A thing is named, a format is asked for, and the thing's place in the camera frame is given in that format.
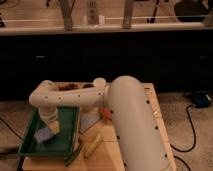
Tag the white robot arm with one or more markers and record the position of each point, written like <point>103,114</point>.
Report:
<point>141,144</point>

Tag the grey triangular cloth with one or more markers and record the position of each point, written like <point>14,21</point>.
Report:
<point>88,120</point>

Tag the brown round dish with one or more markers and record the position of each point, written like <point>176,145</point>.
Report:
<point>68,87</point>

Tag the white cup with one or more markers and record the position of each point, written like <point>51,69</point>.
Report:
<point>99,82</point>

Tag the blue sponge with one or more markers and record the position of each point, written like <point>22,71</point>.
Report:
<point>43,135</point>

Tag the dark round dish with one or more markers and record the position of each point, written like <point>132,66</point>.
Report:
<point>88,86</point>

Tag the orange bowl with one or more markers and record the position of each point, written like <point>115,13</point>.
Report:
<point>105,114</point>

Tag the green plastic tray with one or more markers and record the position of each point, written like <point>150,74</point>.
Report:
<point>61,145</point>

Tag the white remote-like device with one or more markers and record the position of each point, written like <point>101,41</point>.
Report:
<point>92,12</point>

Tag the dark blue floor device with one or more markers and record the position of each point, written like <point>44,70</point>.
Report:
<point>199,99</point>

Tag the white bar rail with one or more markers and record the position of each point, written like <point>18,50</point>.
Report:
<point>111,28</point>

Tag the yellow corn toy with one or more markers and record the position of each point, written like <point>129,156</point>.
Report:
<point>93,146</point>

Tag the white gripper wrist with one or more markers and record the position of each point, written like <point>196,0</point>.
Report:
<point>50,115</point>

